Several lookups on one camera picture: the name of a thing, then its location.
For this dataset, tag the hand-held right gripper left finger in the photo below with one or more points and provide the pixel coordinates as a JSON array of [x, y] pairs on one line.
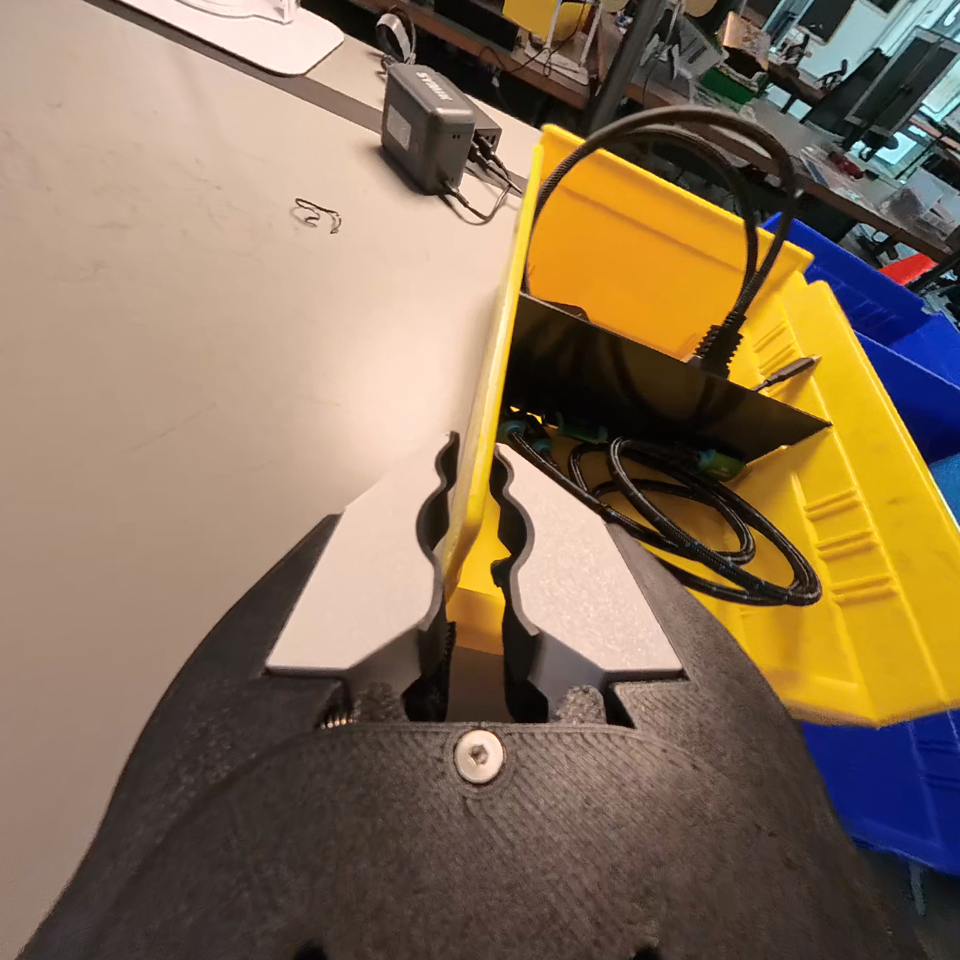
[[360, 592]]

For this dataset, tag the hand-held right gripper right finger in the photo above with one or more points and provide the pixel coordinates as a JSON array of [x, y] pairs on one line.
[[592, 600]]

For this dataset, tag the blue plastic bin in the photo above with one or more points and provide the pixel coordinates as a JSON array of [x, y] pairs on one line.
[[847, 262], [885, 787]]

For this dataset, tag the large yellow plastic bin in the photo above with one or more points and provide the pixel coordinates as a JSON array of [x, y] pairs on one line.
[[637, 247]]

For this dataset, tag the black bin divider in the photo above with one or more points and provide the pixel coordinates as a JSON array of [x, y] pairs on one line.
[[600, 367]]

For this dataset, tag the red plastic bin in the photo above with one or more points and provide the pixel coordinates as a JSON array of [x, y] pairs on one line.
[[907, 271]]

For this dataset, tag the grey power station with display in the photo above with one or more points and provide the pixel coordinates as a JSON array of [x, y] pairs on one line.
[[427, 120]]

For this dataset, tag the black metal pole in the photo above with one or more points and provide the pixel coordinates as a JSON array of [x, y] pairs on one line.
[[622, 67]]

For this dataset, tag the green plastic bin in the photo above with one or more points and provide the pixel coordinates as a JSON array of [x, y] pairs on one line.
[[731, 84]]

